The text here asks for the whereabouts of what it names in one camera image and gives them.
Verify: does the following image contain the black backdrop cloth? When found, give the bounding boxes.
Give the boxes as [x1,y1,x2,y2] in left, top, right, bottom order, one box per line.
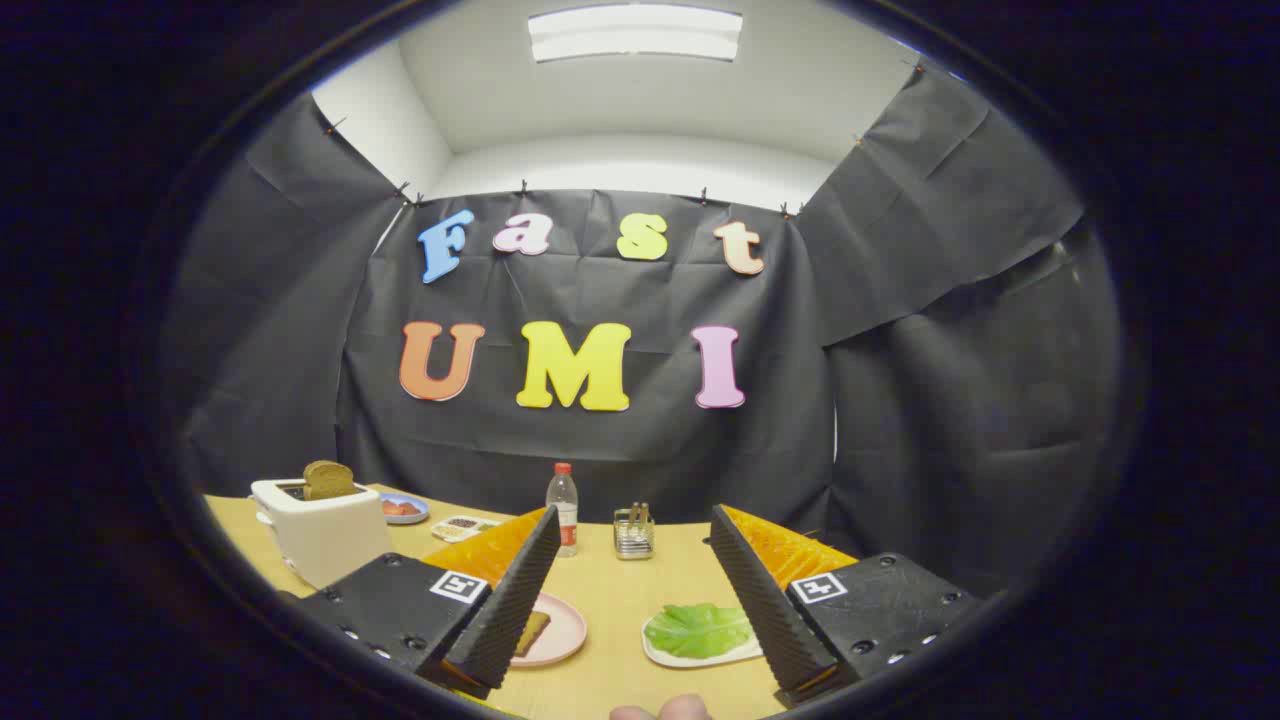
[165,60,1121,601]

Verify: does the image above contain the ceiling light panel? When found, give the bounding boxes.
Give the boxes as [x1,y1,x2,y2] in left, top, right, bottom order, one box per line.
[527,3,744,64]

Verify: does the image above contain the small white plate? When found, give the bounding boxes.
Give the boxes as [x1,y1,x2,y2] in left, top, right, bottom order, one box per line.
[641,608,767,670]

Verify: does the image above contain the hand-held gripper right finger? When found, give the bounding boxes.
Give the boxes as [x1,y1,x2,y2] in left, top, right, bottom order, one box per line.
[709,504,980,707]

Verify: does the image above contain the clear plastic water bottle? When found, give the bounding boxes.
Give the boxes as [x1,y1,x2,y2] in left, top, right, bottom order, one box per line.
[546,462,580,558]

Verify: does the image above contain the pink plate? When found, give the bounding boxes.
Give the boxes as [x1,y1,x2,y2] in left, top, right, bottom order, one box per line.
[510,592,588,669]

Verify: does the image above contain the metal wire utensil holder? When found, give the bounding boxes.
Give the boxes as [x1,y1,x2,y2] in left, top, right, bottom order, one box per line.
[613,508,656,561]

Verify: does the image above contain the green lettuce leaf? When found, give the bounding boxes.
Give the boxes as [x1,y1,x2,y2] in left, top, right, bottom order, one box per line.
[645,602,757,660]

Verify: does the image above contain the toasted brown bread slice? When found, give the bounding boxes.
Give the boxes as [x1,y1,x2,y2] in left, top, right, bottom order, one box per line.
[303,460,358,501]

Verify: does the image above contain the white toaster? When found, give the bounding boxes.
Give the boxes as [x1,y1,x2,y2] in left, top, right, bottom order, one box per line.
[250,477,393,590]

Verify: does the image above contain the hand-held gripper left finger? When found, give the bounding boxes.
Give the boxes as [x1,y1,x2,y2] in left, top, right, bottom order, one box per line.
[295,506,562,699]

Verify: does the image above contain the white divided condiment tray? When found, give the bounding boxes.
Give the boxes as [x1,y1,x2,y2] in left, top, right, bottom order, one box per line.
[432,514,501,543]

